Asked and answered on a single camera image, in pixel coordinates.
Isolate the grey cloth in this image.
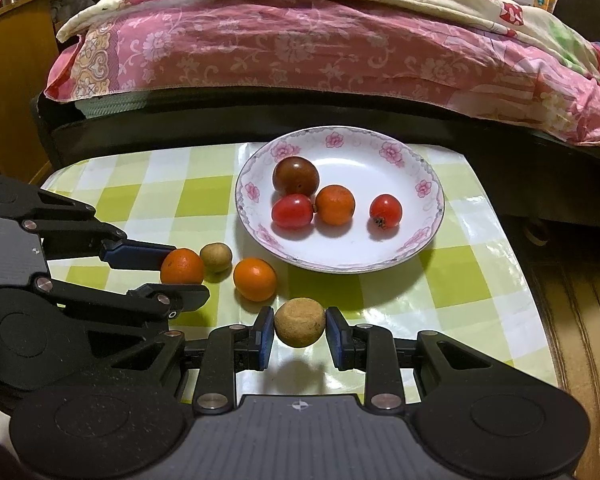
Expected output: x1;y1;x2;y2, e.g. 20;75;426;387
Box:
50;0;88;23

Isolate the rough tan round fruit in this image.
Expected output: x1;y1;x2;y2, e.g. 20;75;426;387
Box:
274;298;327;348

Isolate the large dark red tomato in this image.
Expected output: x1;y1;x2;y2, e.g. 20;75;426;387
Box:
272;156;321;197

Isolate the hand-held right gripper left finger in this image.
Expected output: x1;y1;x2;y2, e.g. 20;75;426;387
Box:
55;306;276;415

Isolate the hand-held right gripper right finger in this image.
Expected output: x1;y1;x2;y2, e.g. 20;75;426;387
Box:
325;306;563;413

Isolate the green white checked tablecloth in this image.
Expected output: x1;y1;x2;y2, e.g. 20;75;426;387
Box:
40;141;561;411

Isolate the white floral rim plate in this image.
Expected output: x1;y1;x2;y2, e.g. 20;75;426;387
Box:
235;127;446;274

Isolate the dark brown headboard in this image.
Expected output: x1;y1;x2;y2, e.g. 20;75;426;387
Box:
555;0;600;51

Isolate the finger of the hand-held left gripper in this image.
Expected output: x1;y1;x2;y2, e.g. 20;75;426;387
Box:
32;274;211;346
22;187;178;272

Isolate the pink floral bed sheet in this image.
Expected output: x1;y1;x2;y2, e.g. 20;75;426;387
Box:
44;0;600;147

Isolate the orange tangerine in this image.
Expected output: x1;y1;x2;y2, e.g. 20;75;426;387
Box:
314;185;356;226
233;257;278;303
160;248;206;286

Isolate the dark slipper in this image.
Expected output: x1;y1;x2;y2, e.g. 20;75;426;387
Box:
522;220;551;246

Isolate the smooth brown longan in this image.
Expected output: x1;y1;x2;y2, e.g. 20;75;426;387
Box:
200;242;232;274

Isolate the striped mattress edge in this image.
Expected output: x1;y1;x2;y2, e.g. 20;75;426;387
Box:
75;95;148;122

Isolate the small red tomato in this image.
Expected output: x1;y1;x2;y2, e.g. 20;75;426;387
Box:
271;193;315;231
369;194;403;231

